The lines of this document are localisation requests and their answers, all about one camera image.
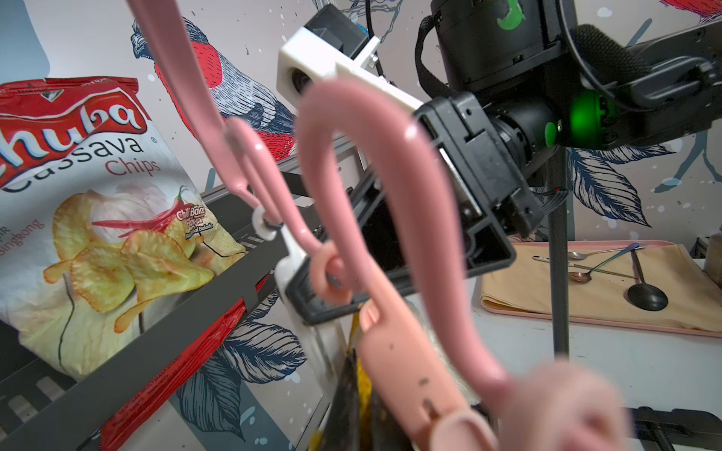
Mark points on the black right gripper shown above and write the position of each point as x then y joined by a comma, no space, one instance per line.
447,172

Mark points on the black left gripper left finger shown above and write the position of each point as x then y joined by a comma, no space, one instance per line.
342,428

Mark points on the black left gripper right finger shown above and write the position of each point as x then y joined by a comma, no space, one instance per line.
387,435

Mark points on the white knit glove yellow cuff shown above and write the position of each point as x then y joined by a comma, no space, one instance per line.
396,357

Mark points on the pink clip hanger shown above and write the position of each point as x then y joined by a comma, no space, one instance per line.
558,407

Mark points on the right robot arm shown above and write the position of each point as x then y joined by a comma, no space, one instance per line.
523,79

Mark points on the pink clothespin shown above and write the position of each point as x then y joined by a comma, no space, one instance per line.
439,272

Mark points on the white clothespin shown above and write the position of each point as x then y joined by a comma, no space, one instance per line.
324,343

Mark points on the pink tray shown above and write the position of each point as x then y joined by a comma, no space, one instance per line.
598,321

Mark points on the copper spoon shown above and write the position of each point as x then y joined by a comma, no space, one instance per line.
585,277

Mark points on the red cassava chips bag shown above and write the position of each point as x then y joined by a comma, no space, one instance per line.
99,221

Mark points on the dark metal spoon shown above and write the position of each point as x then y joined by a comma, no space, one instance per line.
643,295

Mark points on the black garment rack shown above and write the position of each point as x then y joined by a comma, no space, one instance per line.
557,182

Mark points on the spotted handle spoon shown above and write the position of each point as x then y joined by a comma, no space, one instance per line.
585,268

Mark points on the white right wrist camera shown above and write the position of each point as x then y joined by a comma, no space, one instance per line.
328,46

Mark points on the black wall basket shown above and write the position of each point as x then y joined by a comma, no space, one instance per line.
245,392

